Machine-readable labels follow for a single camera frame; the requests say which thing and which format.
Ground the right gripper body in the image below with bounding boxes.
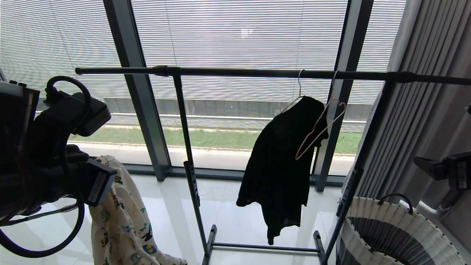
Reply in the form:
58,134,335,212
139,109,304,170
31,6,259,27
443,151,471,191

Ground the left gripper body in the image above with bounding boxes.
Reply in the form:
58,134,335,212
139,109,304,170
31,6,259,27
66,158,117,207

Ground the cream printed garment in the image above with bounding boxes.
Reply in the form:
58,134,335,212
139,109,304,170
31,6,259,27
89,155,188,265

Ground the pink clothes hanger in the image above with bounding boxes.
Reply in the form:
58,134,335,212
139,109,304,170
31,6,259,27
281,69,306,113
295,71,347,161

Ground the black garment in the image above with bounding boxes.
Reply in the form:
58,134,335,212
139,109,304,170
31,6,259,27
236,96,329,246

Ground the white laundry basket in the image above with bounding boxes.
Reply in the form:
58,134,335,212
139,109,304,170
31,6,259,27
336,193,467,265

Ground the black clothes rack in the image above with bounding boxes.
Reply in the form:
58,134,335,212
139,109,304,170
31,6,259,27
75,66,471,265

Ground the beige curtain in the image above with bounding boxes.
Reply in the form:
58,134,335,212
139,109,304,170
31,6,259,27
342,0,471,251

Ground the window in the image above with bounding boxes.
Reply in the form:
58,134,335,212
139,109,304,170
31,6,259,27
0,0,407,192

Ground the black cable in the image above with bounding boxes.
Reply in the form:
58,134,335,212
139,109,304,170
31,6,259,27
0,173,86,258
44,75,92,123

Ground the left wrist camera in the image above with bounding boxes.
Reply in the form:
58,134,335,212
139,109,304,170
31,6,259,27
35,92,112,148

